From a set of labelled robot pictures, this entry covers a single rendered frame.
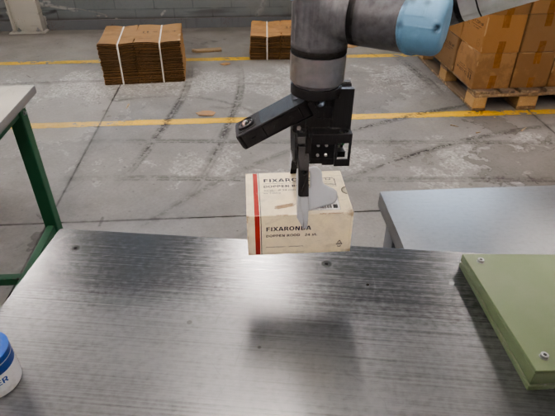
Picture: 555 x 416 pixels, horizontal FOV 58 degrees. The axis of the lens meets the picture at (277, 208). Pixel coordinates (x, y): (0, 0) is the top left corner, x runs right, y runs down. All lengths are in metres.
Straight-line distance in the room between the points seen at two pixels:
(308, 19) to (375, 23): 0.08
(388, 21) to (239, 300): 0.52
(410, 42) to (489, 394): 0.50
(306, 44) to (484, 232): 0.62
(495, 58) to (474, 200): 2.66
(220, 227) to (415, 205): 1.43
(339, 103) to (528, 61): 3.28
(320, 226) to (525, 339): 0.35
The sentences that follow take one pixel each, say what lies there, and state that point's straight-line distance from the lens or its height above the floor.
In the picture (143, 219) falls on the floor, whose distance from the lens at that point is 2.55.
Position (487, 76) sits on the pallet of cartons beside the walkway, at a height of 0.24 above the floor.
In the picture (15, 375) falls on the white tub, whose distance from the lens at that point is 0.85.
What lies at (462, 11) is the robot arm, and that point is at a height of 1.30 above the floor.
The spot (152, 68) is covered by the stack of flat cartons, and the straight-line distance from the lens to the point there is 4.20.
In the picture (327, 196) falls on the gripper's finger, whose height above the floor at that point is 1.06.
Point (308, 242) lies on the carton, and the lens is 0.77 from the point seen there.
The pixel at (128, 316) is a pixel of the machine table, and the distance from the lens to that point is 0.89.
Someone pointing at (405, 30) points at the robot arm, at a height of 1.30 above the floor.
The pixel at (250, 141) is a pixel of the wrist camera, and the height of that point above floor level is 1.13.
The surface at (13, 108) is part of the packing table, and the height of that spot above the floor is 0.78.
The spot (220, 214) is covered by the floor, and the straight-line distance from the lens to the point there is 2.52.
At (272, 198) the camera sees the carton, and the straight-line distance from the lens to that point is 0.77.
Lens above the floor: 1.46
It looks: 35 degrees down
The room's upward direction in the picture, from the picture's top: straight up
